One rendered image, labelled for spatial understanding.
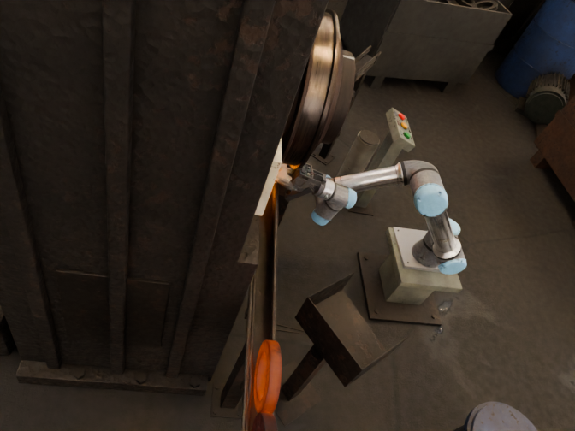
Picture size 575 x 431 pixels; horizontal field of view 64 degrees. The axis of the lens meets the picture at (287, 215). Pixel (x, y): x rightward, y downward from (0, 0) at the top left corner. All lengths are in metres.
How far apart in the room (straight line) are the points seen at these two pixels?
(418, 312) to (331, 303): 1.00
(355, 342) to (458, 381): 1.00
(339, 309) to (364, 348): 0.15
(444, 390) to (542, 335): 0.78
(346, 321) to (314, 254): 0.94
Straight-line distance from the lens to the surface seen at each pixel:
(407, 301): 2.48
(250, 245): 1.28
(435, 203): 1.77
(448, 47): 3.99
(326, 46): 1.26
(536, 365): 2.82
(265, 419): 1.21
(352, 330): 1.58
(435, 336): 2.52
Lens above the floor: 1.89
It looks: 47 degrees down
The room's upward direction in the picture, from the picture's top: 23 degrees clockwise
